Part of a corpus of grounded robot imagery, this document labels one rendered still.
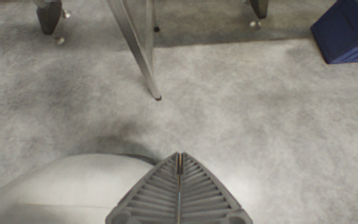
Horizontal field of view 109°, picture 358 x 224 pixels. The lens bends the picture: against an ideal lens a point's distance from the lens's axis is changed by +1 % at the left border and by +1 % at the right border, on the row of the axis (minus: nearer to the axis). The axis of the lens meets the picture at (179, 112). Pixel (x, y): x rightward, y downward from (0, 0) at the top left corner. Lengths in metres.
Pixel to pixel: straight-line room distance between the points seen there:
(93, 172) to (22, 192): 0.14
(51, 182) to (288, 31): 1.33
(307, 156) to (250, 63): 0.56
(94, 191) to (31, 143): 0.70
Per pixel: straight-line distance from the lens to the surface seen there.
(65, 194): 0.39
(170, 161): 0.16
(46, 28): 1.23
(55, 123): 0.95
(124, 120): 0.74
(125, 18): 0.36
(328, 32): 1.23
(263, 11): 1.11
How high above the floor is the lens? 0.65
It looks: 72 degrees down
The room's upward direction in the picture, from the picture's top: 4 degrees counter-clockwise
